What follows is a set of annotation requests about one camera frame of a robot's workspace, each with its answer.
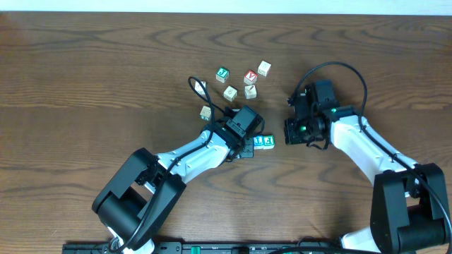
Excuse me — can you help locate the blue letter L wooden block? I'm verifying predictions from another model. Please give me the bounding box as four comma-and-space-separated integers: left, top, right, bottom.
254, 135, 264, 150

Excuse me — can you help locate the green letter F wooden block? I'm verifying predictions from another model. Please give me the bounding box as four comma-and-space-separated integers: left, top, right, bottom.
263, 135, 275, 150

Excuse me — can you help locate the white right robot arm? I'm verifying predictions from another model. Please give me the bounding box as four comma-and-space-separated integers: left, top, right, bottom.
284, 107, 451, 253

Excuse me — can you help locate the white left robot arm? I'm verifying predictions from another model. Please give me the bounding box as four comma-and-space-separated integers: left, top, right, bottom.
92, 128, 253, 253

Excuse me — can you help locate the plain block left near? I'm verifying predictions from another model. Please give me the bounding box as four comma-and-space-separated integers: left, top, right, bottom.
200, 106, 212, 121

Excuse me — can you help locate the plain pictured wooden block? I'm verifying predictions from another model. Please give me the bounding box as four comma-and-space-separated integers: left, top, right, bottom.
244, 85, 257, 99

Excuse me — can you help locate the yellow framed wooden block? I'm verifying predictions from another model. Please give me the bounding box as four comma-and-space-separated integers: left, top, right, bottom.
223, 86, 238, 102

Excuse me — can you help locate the red letter A wooden block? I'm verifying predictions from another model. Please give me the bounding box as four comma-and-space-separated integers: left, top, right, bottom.
244, 70, 258, 85

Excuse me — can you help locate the red letter M wooden block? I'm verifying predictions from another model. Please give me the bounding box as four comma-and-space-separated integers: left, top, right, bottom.
258, 61, 271, 76

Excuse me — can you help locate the green letter J wooden block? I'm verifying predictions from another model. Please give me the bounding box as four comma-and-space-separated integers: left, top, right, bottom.
215, 67, 230, 83

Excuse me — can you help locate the dark green side wooden block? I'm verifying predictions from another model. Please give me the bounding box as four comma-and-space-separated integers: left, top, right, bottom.
195, 80, 207, 96

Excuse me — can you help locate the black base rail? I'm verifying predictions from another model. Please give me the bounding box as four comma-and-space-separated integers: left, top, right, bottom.
61, 239, 339, 254

